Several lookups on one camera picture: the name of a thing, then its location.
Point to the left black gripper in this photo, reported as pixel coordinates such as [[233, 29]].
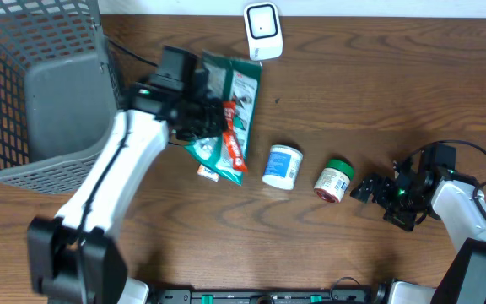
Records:
[[214, 123]]

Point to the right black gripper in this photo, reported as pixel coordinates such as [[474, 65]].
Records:
[[405, 222]]

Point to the green lid Knorr jar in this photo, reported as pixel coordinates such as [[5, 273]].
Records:
[[334, 181]]

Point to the red snack packet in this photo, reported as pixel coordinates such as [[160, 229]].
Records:
[[230, 138]]

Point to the green 3M pouch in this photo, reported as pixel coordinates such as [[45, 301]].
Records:
[[237, 81]]

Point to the small orange box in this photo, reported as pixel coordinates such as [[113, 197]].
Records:
[[208, 173]]

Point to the white jar blue label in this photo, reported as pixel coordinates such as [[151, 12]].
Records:
[[282, 167]]

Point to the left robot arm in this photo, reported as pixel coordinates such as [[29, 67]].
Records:
[[74, 257]]

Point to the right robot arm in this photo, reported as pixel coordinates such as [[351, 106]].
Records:
[[435, 190]]

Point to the white barcode scanner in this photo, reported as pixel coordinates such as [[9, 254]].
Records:
[[263, 30]]

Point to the grey plastic mesh basket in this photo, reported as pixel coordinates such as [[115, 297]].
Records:
[[59, 91]]

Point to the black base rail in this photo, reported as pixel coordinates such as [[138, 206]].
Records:
[[357, 295]]

